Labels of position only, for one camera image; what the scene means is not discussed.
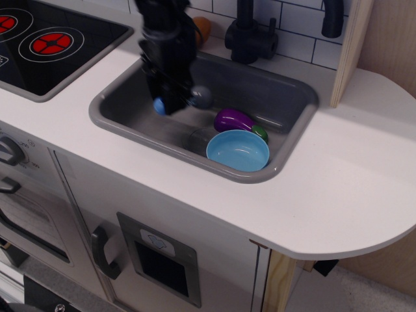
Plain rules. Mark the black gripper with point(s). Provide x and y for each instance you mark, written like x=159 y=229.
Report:
x=168 y=50

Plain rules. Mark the blue and grey toy spoon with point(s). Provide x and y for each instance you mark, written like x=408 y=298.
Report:
x=200 y=97

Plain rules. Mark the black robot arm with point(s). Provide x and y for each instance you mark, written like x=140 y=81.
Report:
x=158 y=10

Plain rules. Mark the grey plastic sink basin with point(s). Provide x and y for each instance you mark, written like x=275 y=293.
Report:
x=282 y=106

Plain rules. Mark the light blue plastic bowl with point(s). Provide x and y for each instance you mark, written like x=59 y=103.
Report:
x=239 y=149

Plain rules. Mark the orange toy chicken drumstick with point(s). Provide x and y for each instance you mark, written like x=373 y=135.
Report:
x=204 y=30

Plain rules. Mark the black toy faucet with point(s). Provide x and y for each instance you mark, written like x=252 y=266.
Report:
x=247 y=42

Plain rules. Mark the purple toy eggplant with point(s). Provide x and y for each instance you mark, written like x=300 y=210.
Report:
x=231 y=119

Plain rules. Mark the black toy stovetop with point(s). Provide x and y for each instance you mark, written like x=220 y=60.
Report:
x=44 y=48

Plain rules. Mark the grey oven knob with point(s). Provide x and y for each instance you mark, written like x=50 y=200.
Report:
x=11 y=153

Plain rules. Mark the toy oven door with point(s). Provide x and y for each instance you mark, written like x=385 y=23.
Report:
x=41 y=224

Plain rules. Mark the grey ice dispenser panel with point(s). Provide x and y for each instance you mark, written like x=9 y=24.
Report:
x=163 y=260

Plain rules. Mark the wooden side post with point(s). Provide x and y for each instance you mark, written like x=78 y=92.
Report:
x=356 y=28

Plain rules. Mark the grey cabinet door handle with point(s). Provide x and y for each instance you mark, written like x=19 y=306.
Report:
x=99 y=239

